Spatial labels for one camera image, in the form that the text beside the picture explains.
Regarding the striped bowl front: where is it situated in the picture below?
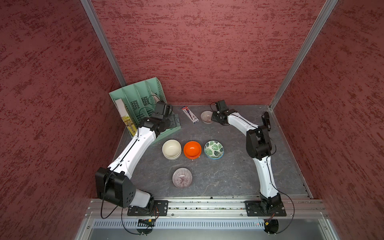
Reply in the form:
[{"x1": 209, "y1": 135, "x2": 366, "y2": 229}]
[{"x1": 172, "y1": 168, "x2": 193, "y2": 189}]

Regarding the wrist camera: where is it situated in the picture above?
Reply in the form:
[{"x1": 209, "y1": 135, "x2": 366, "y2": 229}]
[
  {"x1": 215, "y1": 100, "x2": 229, "y2": 113},
  {"x1": 151, "y1": 101, "x2": 174, "y2": 121}
]

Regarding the black stapler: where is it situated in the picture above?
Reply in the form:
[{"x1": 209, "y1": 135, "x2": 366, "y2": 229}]
[{"x1": 262, "y1": 112, "x2": 271, "y2": 132}]

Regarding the aluminium rail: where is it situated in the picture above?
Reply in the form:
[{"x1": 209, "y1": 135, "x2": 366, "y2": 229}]
[{"x1": 80, "y1": 196, "x2": 329, "y2": 219}]

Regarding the yellow book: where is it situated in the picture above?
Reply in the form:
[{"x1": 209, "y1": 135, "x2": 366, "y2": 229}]
[{"x1": 115, "y1": 99, "x2": 137, "y2": 137}]

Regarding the cream bowl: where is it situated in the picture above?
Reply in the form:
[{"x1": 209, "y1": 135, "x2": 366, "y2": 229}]
[{"x1": 162, "y1": 140, "x2": 182, "y2": 160}]

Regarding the green leaf bowl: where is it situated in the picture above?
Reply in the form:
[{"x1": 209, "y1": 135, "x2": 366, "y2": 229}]
[{"x1": 204, "y1": 140, "x2": 224, "y2": 160}]

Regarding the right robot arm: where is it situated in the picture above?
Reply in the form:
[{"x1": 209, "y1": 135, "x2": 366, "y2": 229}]
[{"x1": 212, "y1": 109, "x2": 282, "y2": 214}]

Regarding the orange bowl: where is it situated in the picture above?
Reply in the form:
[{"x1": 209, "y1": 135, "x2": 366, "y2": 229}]
[{"x1": 183, "y1": 141, "x2": 202, "y2": 160}]

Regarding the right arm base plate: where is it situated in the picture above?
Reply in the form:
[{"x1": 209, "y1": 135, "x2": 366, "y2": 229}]
[{"x1": 245, "y1": 201, "x2": 287, "y2": 217}]

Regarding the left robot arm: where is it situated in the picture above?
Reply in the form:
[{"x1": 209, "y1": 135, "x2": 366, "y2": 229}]
[{"x1": 95, "y1": 113, "x2": 176, "y2": 212}]

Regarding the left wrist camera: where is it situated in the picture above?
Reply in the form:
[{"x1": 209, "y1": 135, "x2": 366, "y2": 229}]
[{"x1": 151, "y1": 101, "x2": 174, "y2": 121}]

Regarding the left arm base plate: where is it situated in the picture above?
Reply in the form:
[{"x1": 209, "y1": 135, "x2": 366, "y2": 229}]
[{"x1": 127, "y1": 200, "x2": 169, "y2": 217}]

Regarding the striped bowl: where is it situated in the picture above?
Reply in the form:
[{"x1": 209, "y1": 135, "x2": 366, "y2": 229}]
[
  {"x1": 201, "y1": 111, "x2": 213, "y2": 124},
  {"x1": 172, "y1": 168, "x2": 193, "y2": 189}
]

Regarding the mint green file organizer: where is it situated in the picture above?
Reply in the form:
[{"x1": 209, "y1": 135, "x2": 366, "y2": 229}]
[{"x1": 109, "y1": 77, "x2": 168, "y2": 127}]

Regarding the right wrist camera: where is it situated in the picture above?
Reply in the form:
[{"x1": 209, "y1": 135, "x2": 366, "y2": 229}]
[{"x1": 215, "y1": 100, "x2": 229, "y2": 113}]

